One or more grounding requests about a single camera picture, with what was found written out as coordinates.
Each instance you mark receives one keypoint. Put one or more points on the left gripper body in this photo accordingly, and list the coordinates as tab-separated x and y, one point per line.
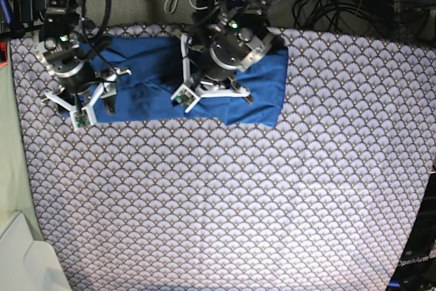
230	50

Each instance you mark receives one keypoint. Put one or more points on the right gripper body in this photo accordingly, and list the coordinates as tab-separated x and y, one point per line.
74	74

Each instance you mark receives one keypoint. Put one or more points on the blue long-sleeve T-shirt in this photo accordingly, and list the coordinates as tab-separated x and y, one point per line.
156	72

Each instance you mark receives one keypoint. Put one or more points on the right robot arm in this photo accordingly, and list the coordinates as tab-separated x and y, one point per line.
66	50

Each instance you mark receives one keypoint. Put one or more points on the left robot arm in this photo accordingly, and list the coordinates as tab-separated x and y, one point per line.
221	14

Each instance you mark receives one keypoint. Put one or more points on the fan-patterned table cloth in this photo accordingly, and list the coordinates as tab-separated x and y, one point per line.
325	200

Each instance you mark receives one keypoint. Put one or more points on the white plastic bin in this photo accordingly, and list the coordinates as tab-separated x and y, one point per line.
28	264

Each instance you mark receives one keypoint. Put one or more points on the black OpenArm case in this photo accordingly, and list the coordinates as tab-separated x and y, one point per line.
416	267

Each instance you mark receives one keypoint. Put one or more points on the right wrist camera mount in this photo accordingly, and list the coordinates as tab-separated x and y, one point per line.
81	109

